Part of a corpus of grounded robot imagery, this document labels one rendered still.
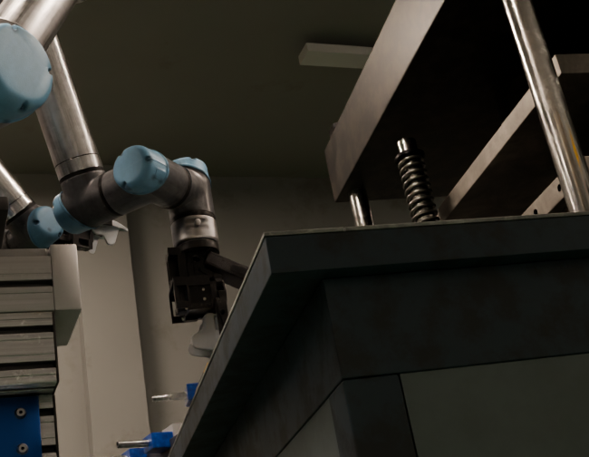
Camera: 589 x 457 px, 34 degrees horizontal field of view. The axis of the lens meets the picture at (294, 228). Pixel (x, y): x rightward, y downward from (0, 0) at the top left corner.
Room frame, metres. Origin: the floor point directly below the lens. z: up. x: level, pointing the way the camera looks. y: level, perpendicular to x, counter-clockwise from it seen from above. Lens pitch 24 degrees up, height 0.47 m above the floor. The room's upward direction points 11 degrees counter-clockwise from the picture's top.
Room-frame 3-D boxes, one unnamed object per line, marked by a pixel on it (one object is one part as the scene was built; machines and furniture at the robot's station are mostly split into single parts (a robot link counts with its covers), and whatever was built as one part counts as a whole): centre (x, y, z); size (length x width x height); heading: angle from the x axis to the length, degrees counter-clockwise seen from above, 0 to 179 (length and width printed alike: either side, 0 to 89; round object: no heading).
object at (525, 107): (2.39, -0.79, 1.52); 1.10 x 0.70 x 0.05; 17
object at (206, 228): (1.43, 0.16, 1.12); 0.08 x 0.08 x 0.05
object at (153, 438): (1.67, 0.31, 0.86); 0.13 x 0.05 x 0.05; 124
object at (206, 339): (1.42, 0.16, 0.94); 0.06 x 0.03 x 0.09; 107
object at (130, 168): (1.35, 0.22, 1.20); 0.11 x 0.11 x 0.08; 64
